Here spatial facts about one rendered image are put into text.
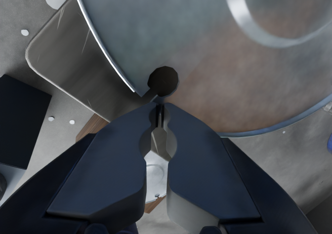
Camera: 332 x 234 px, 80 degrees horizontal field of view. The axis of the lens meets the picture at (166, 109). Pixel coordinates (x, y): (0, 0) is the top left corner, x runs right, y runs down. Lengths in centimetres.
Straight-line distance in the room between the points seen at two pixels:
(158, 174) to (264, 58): 68
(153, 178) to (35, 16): 74
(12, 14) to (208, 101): 85
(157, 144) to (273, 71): 11
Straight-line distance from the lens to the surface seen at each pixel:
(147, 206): 99
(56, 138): 111
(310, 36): 20
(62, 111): 103
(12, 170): 63
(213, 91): 16
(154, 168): 77
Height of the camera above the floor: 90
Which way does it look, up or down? 55 degrees down
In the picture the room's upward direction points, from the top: 145 degrees clockwise
